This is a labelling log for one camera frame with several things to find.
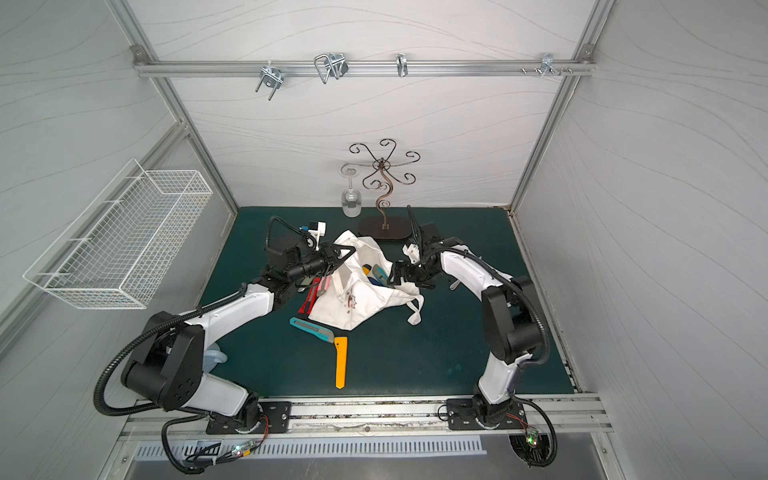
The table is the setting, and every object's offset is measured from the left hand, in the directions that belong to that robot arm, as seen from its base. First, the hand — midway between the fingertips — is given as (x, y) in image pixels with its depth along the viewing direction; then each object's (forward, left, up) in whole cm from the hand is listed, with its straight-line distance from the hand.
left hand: (356, 250), depth 79 cm
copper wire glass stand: (+28, -6, -21) cm, 36 cm away
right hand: (0, -12, -15) cm, 19 cm away
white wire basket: (-8, +54, +8) cm, 55 cm away
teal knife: (+6, -5, -21) cm, 23 cm away
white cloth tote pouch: (-8, +1, -12) cm, 15 cm away
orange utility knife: (-17, +5, -22) cm, 28 cm away
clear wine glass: (+22, +4, -2) cm, 22 cm away
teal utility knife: (-13, +13, -23) cm, 29 cm away
